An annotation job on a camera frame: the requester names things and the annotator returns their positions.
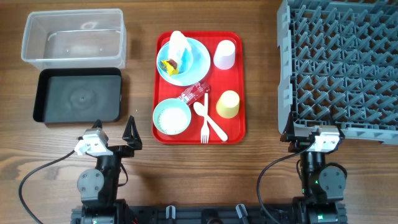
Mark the white rice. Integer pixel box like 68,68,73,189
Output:
158,108,188,135

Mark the mint green bowl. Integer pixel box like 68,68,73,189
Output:
152,98,192,134

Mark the red clear plastic wrapper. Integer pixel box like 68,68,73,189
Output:
177,82,210,106

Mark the yellow candy wrapper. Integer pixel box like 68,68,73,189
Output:
160,59,179,76

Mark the yellow plastic cup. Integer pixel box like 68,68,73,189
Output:
216,90,240,119

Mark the white tissue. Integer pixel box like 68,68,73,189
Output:
168,30,192,68

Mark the pale pink plastic cup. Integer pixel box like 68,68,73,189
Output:
213,40,236,70

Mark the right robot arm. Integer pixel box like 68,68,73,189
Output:
280,124,348,223

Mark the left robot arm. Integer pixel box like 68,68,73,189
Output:
71,116,142,224

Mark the grey dishwasher rack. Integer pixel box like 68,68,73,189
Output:
277,0,397,145

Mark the clear plastic waste bin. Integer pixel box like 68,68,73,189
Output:
21,8,127,70

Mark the black plastic tray bin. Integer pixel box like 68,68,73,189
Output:
32,67,122,123

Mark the white plastic spoon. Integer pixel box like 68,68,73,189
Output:
193,102,228,141

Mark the white plastic fork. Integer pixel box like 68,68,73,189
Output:
201,93,210,144

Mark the red serving tray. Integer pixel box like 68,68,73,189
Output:
152,30,246,144

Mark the light blue small bowl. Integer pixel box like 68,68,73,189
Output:
157,45,193,75

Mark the light blue plate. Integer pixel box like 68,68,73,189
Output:
156,37,211,86

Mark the right black cable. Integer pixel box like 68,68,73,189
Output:
256,141,317,224

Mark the black cable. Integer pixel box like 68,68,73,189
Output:
18,149,76,224
256,141,317,224

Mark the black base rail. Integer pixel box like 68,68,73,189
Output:
70,203,348,224

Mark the left black cable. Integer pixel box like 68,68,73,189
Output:
18,149,76,224

